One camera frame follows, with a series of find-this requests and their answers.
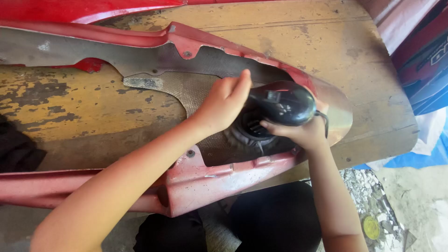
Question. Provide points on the yellow round disc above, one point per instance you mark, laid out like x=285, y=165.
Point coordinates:
x=371, y=227

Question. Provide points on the person's right hand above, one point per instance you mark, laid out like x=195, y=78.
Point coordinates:
x=309, y=134

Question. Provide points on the person's left fingers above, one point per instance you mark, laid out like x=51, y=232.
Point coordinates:
x=241, y=85

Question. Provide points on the glossy red body panel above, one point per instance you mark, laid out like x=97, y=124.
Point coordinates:
x=52, y=8

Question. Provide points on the person's black trousers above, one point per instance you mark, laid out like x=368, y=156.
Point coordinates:
x=273, y=220

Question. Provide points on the white plastic sheet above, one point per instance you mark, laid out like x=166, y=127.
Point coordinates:
x=432, y=134

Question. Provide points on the red and blue motorcycle fairing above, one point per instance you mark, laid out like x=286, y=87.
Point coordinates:
x=423, y=70

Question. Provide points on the person's left hand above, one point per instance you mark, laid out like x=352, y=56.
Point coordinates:
x=220, y=105

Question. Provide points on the blue tarp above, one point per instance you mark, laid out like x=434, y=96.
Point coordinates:
x=420, y=159

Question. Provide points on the black electric sander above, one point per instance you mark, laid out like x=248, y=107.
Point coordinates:
x=283, y=103

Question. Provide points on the large red motorcycle fairing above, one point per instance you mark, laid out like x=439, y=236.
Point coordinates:
x=196, y=182

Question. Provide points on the black cloth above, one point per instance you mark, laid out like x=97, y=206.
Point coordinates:
x=17, y=150

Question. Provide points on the heap of grey debris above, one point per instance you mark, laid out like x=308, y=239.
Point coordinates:
x=371, y=199

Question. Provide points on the pink and white panel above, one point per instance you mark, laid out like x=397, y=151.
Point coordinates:
x=395, y=24

